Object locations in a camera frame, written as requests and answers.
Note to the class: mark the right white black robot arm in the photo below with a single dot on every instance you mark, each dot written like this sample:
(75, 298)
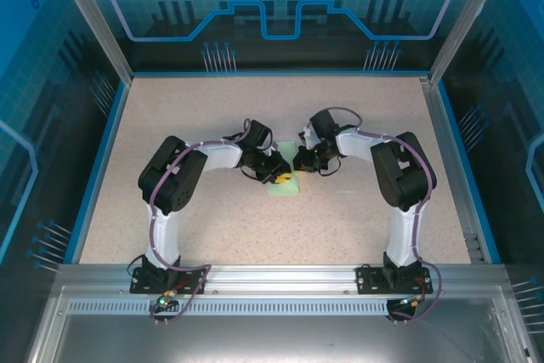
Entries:
(401, 235)

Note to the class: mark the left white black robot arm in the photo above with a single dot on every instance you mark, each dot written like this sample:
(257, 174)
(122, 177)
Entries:
(163, 235)

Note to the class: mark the aluminium side rail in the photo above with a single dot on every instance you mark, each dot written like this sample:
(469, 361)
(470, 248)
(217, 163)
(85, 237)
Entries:
(451, 167)

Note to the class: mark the aluminium frame post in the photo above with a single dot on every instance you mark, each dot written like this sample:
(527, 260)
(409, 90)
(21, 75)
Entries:
(95, 18)
(461, 18)

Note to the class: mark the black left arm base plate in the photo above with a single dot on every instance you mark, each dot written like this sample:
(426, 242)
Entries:
(137, 282)

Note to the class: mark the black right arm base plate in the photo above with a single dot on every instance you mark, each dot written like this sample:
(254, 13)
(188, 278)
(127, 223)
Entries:
(366, 280)

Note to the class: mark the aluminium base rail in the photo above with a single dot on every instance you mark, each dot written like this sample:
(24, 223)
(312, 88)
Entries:
(280, 278)

